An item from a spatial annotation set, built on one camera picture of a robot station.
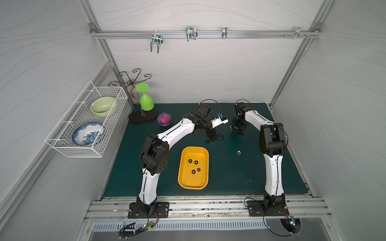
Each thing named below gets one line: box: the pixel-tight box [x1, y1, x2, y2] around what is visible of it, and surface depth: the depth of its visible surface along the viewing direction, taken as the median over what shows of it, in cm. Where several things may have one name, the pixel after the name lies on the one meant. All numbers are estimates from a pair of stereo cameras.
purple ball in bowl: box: [159, 113, 172, 125], surface depth 106 cm
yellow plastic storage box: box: [177, 146, 210, 190], surface depth 88 cm
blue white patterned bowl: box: [71, 122, 104, 146], surface depth 64 cm
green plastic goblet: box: [135, 82, 155, 111], surface depth 93 cm
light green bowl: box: [90, 96, 116, 117], surface depth 73 cm
